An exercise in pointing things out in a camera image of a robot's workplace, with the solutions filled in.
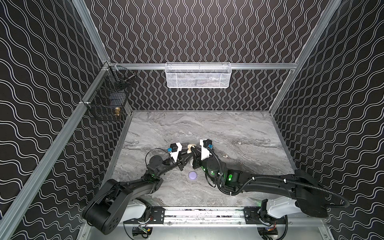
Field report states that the beige earbud charging case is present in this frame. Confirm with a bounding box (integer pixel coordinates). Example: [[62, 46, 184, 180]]
[[187, 144, 196, 154]]

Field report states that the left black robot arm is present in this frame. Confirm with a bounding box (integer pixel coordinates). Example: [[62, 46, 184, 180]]
[[82, 148, 201, 235]]

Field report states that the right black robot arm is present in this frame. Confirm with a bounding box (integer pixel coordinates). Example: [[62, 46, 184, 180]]
[[188, 146, 350, 219]]

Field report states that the purple round disc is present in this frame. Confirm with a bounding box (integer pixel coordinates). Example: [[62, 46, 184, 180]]
[[188, 171, 198, 181]]

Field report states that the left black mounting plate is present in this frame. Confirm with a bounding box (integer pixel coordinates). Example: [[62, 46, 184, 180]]
[[123, 207, 166, 225]]

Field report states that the black mounting plate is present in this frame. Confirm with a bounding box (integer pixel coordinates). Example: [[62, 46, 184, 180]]
[[123, 207, 166, 225], [243, 207, 287, 227]]

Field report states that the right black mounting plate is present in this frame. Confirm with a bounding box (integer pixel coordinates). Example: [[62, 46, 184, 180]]
[[243, 207, 287, 227]]

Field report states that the brass fitting in basket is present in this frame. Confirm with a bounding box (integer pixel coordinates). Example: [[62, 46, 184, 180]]
[[115, 107, 121, 117]]

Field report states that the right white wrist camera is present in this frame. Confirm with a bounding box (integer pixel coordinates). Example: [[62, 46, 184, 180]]
[[200, 139, 213, 161]]

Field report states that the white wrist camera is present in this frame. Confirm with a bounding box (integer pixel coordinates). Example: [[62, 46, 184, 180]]
[[200, 139, 213, 161], [168, 143, 182, 163]]

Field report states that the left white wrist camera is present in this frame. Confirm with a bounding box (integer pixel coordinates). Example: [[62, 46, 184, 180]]
[[168, 143, 182, 163]]

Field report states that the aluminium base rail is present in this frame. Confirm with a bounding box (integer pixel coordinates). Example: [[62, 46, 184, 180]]
[[77, 205, 334, 240]]

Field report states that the white mesh wall basket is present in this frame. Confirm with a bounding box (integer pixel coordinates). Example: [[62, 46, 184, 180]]
[[165, 62, 232, 89]]

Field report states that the black wire wall basket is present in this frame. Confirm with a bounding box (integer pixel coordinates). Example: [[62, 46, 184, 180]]
[[86, 69, 137, 122]]

